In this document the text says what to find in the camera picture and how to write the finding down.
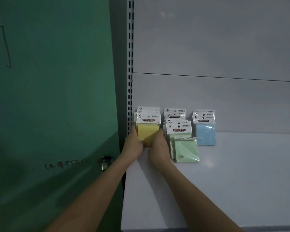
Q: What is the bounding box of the person's right hand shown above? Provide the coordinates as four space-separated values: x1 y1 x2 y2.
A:
148 128 173 168

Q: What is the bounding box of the person's left hand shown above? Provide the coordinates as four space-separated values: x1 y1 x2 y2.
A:
122 126 144 160

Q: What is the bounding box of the person's left forearm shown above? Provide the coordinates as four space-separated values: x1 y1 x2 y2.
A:
44 152 136 232

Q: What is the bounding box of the person's right forearm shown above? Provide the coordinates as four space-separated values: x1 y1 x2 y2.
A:
159 159 246 232

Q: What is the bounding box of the pile of green sticky notes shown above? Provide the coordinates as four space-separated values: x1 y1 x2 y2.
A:
163 108 200 164

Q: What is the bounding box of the silver door knob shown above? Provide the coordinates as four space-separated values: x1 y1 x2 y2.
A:
97 156 115 171

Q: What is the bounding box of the white perforated shelf upright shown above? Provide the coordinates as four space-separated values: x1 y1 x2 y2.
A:
125 0 135 138

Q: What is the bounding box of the white metal shelf board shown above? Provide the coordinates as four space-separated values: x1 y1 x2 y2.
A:
121 131 290 232

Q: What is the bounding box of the white shelf back panel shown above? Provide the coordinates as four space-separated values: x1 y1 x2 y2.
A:
132 0 290 82
131 72 290 135

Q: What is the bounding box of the green door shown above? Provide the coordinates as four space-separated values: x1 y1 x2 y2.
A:
0 0 127 232

